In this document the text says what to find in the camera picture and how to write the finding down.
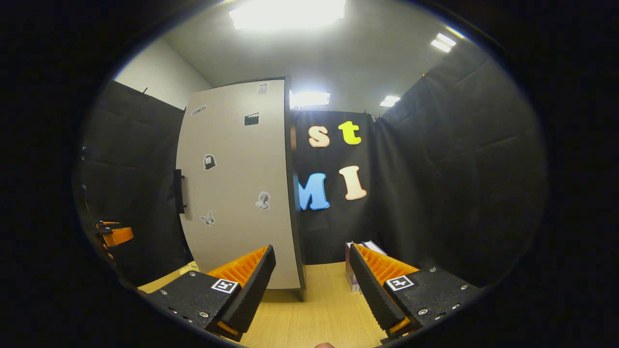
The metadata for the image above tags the pink book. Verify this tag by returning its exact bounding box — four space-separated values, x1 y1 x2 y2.
345 242 361 293

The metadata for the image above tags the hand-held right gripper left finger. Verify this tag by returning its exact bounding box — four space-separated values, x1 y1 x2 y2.
138 244 277 341

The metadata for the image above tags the black backdrop cloth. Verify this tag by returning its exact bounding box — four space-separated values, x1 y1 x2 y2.
75 43 549 290

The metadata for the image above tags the large ceiling light panel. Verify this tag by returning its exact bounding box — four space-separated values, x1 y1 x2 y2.
229 0 347 30

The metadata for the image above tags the black door handle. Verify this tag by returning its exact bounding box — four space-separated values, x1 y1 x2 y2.
173 169 187 214

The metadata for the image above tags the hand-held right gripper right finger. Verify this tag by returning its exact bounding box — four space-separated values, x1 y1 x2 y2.
348 243 484 341

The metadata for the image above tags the grey cabinet door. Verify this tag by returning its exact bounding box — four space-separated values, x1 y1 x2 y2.
176 79 303 290

